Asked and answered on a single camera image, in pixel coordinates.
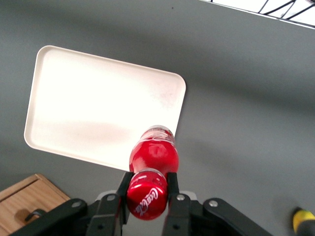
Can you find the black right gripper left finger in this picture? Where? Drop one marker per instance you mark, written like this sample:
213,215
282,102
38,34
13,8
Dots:
108,214

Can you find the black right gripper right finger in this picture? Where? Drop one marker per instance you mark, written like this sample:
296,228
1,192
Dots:
177,214

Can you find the red coke bottle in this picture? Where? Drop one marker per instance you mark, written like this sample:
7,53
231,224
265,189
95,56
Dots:
152,157

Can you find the white plastic tray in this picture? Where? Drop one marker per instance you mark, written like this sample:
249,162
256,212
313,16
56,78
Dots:
98,105

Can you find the wooden drawer box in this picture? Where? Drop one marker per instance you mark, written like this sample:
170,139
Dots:
29,194

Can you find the yellow black screwdriver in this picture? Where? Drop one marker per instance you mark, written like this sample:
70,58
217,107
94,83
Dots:
304,218

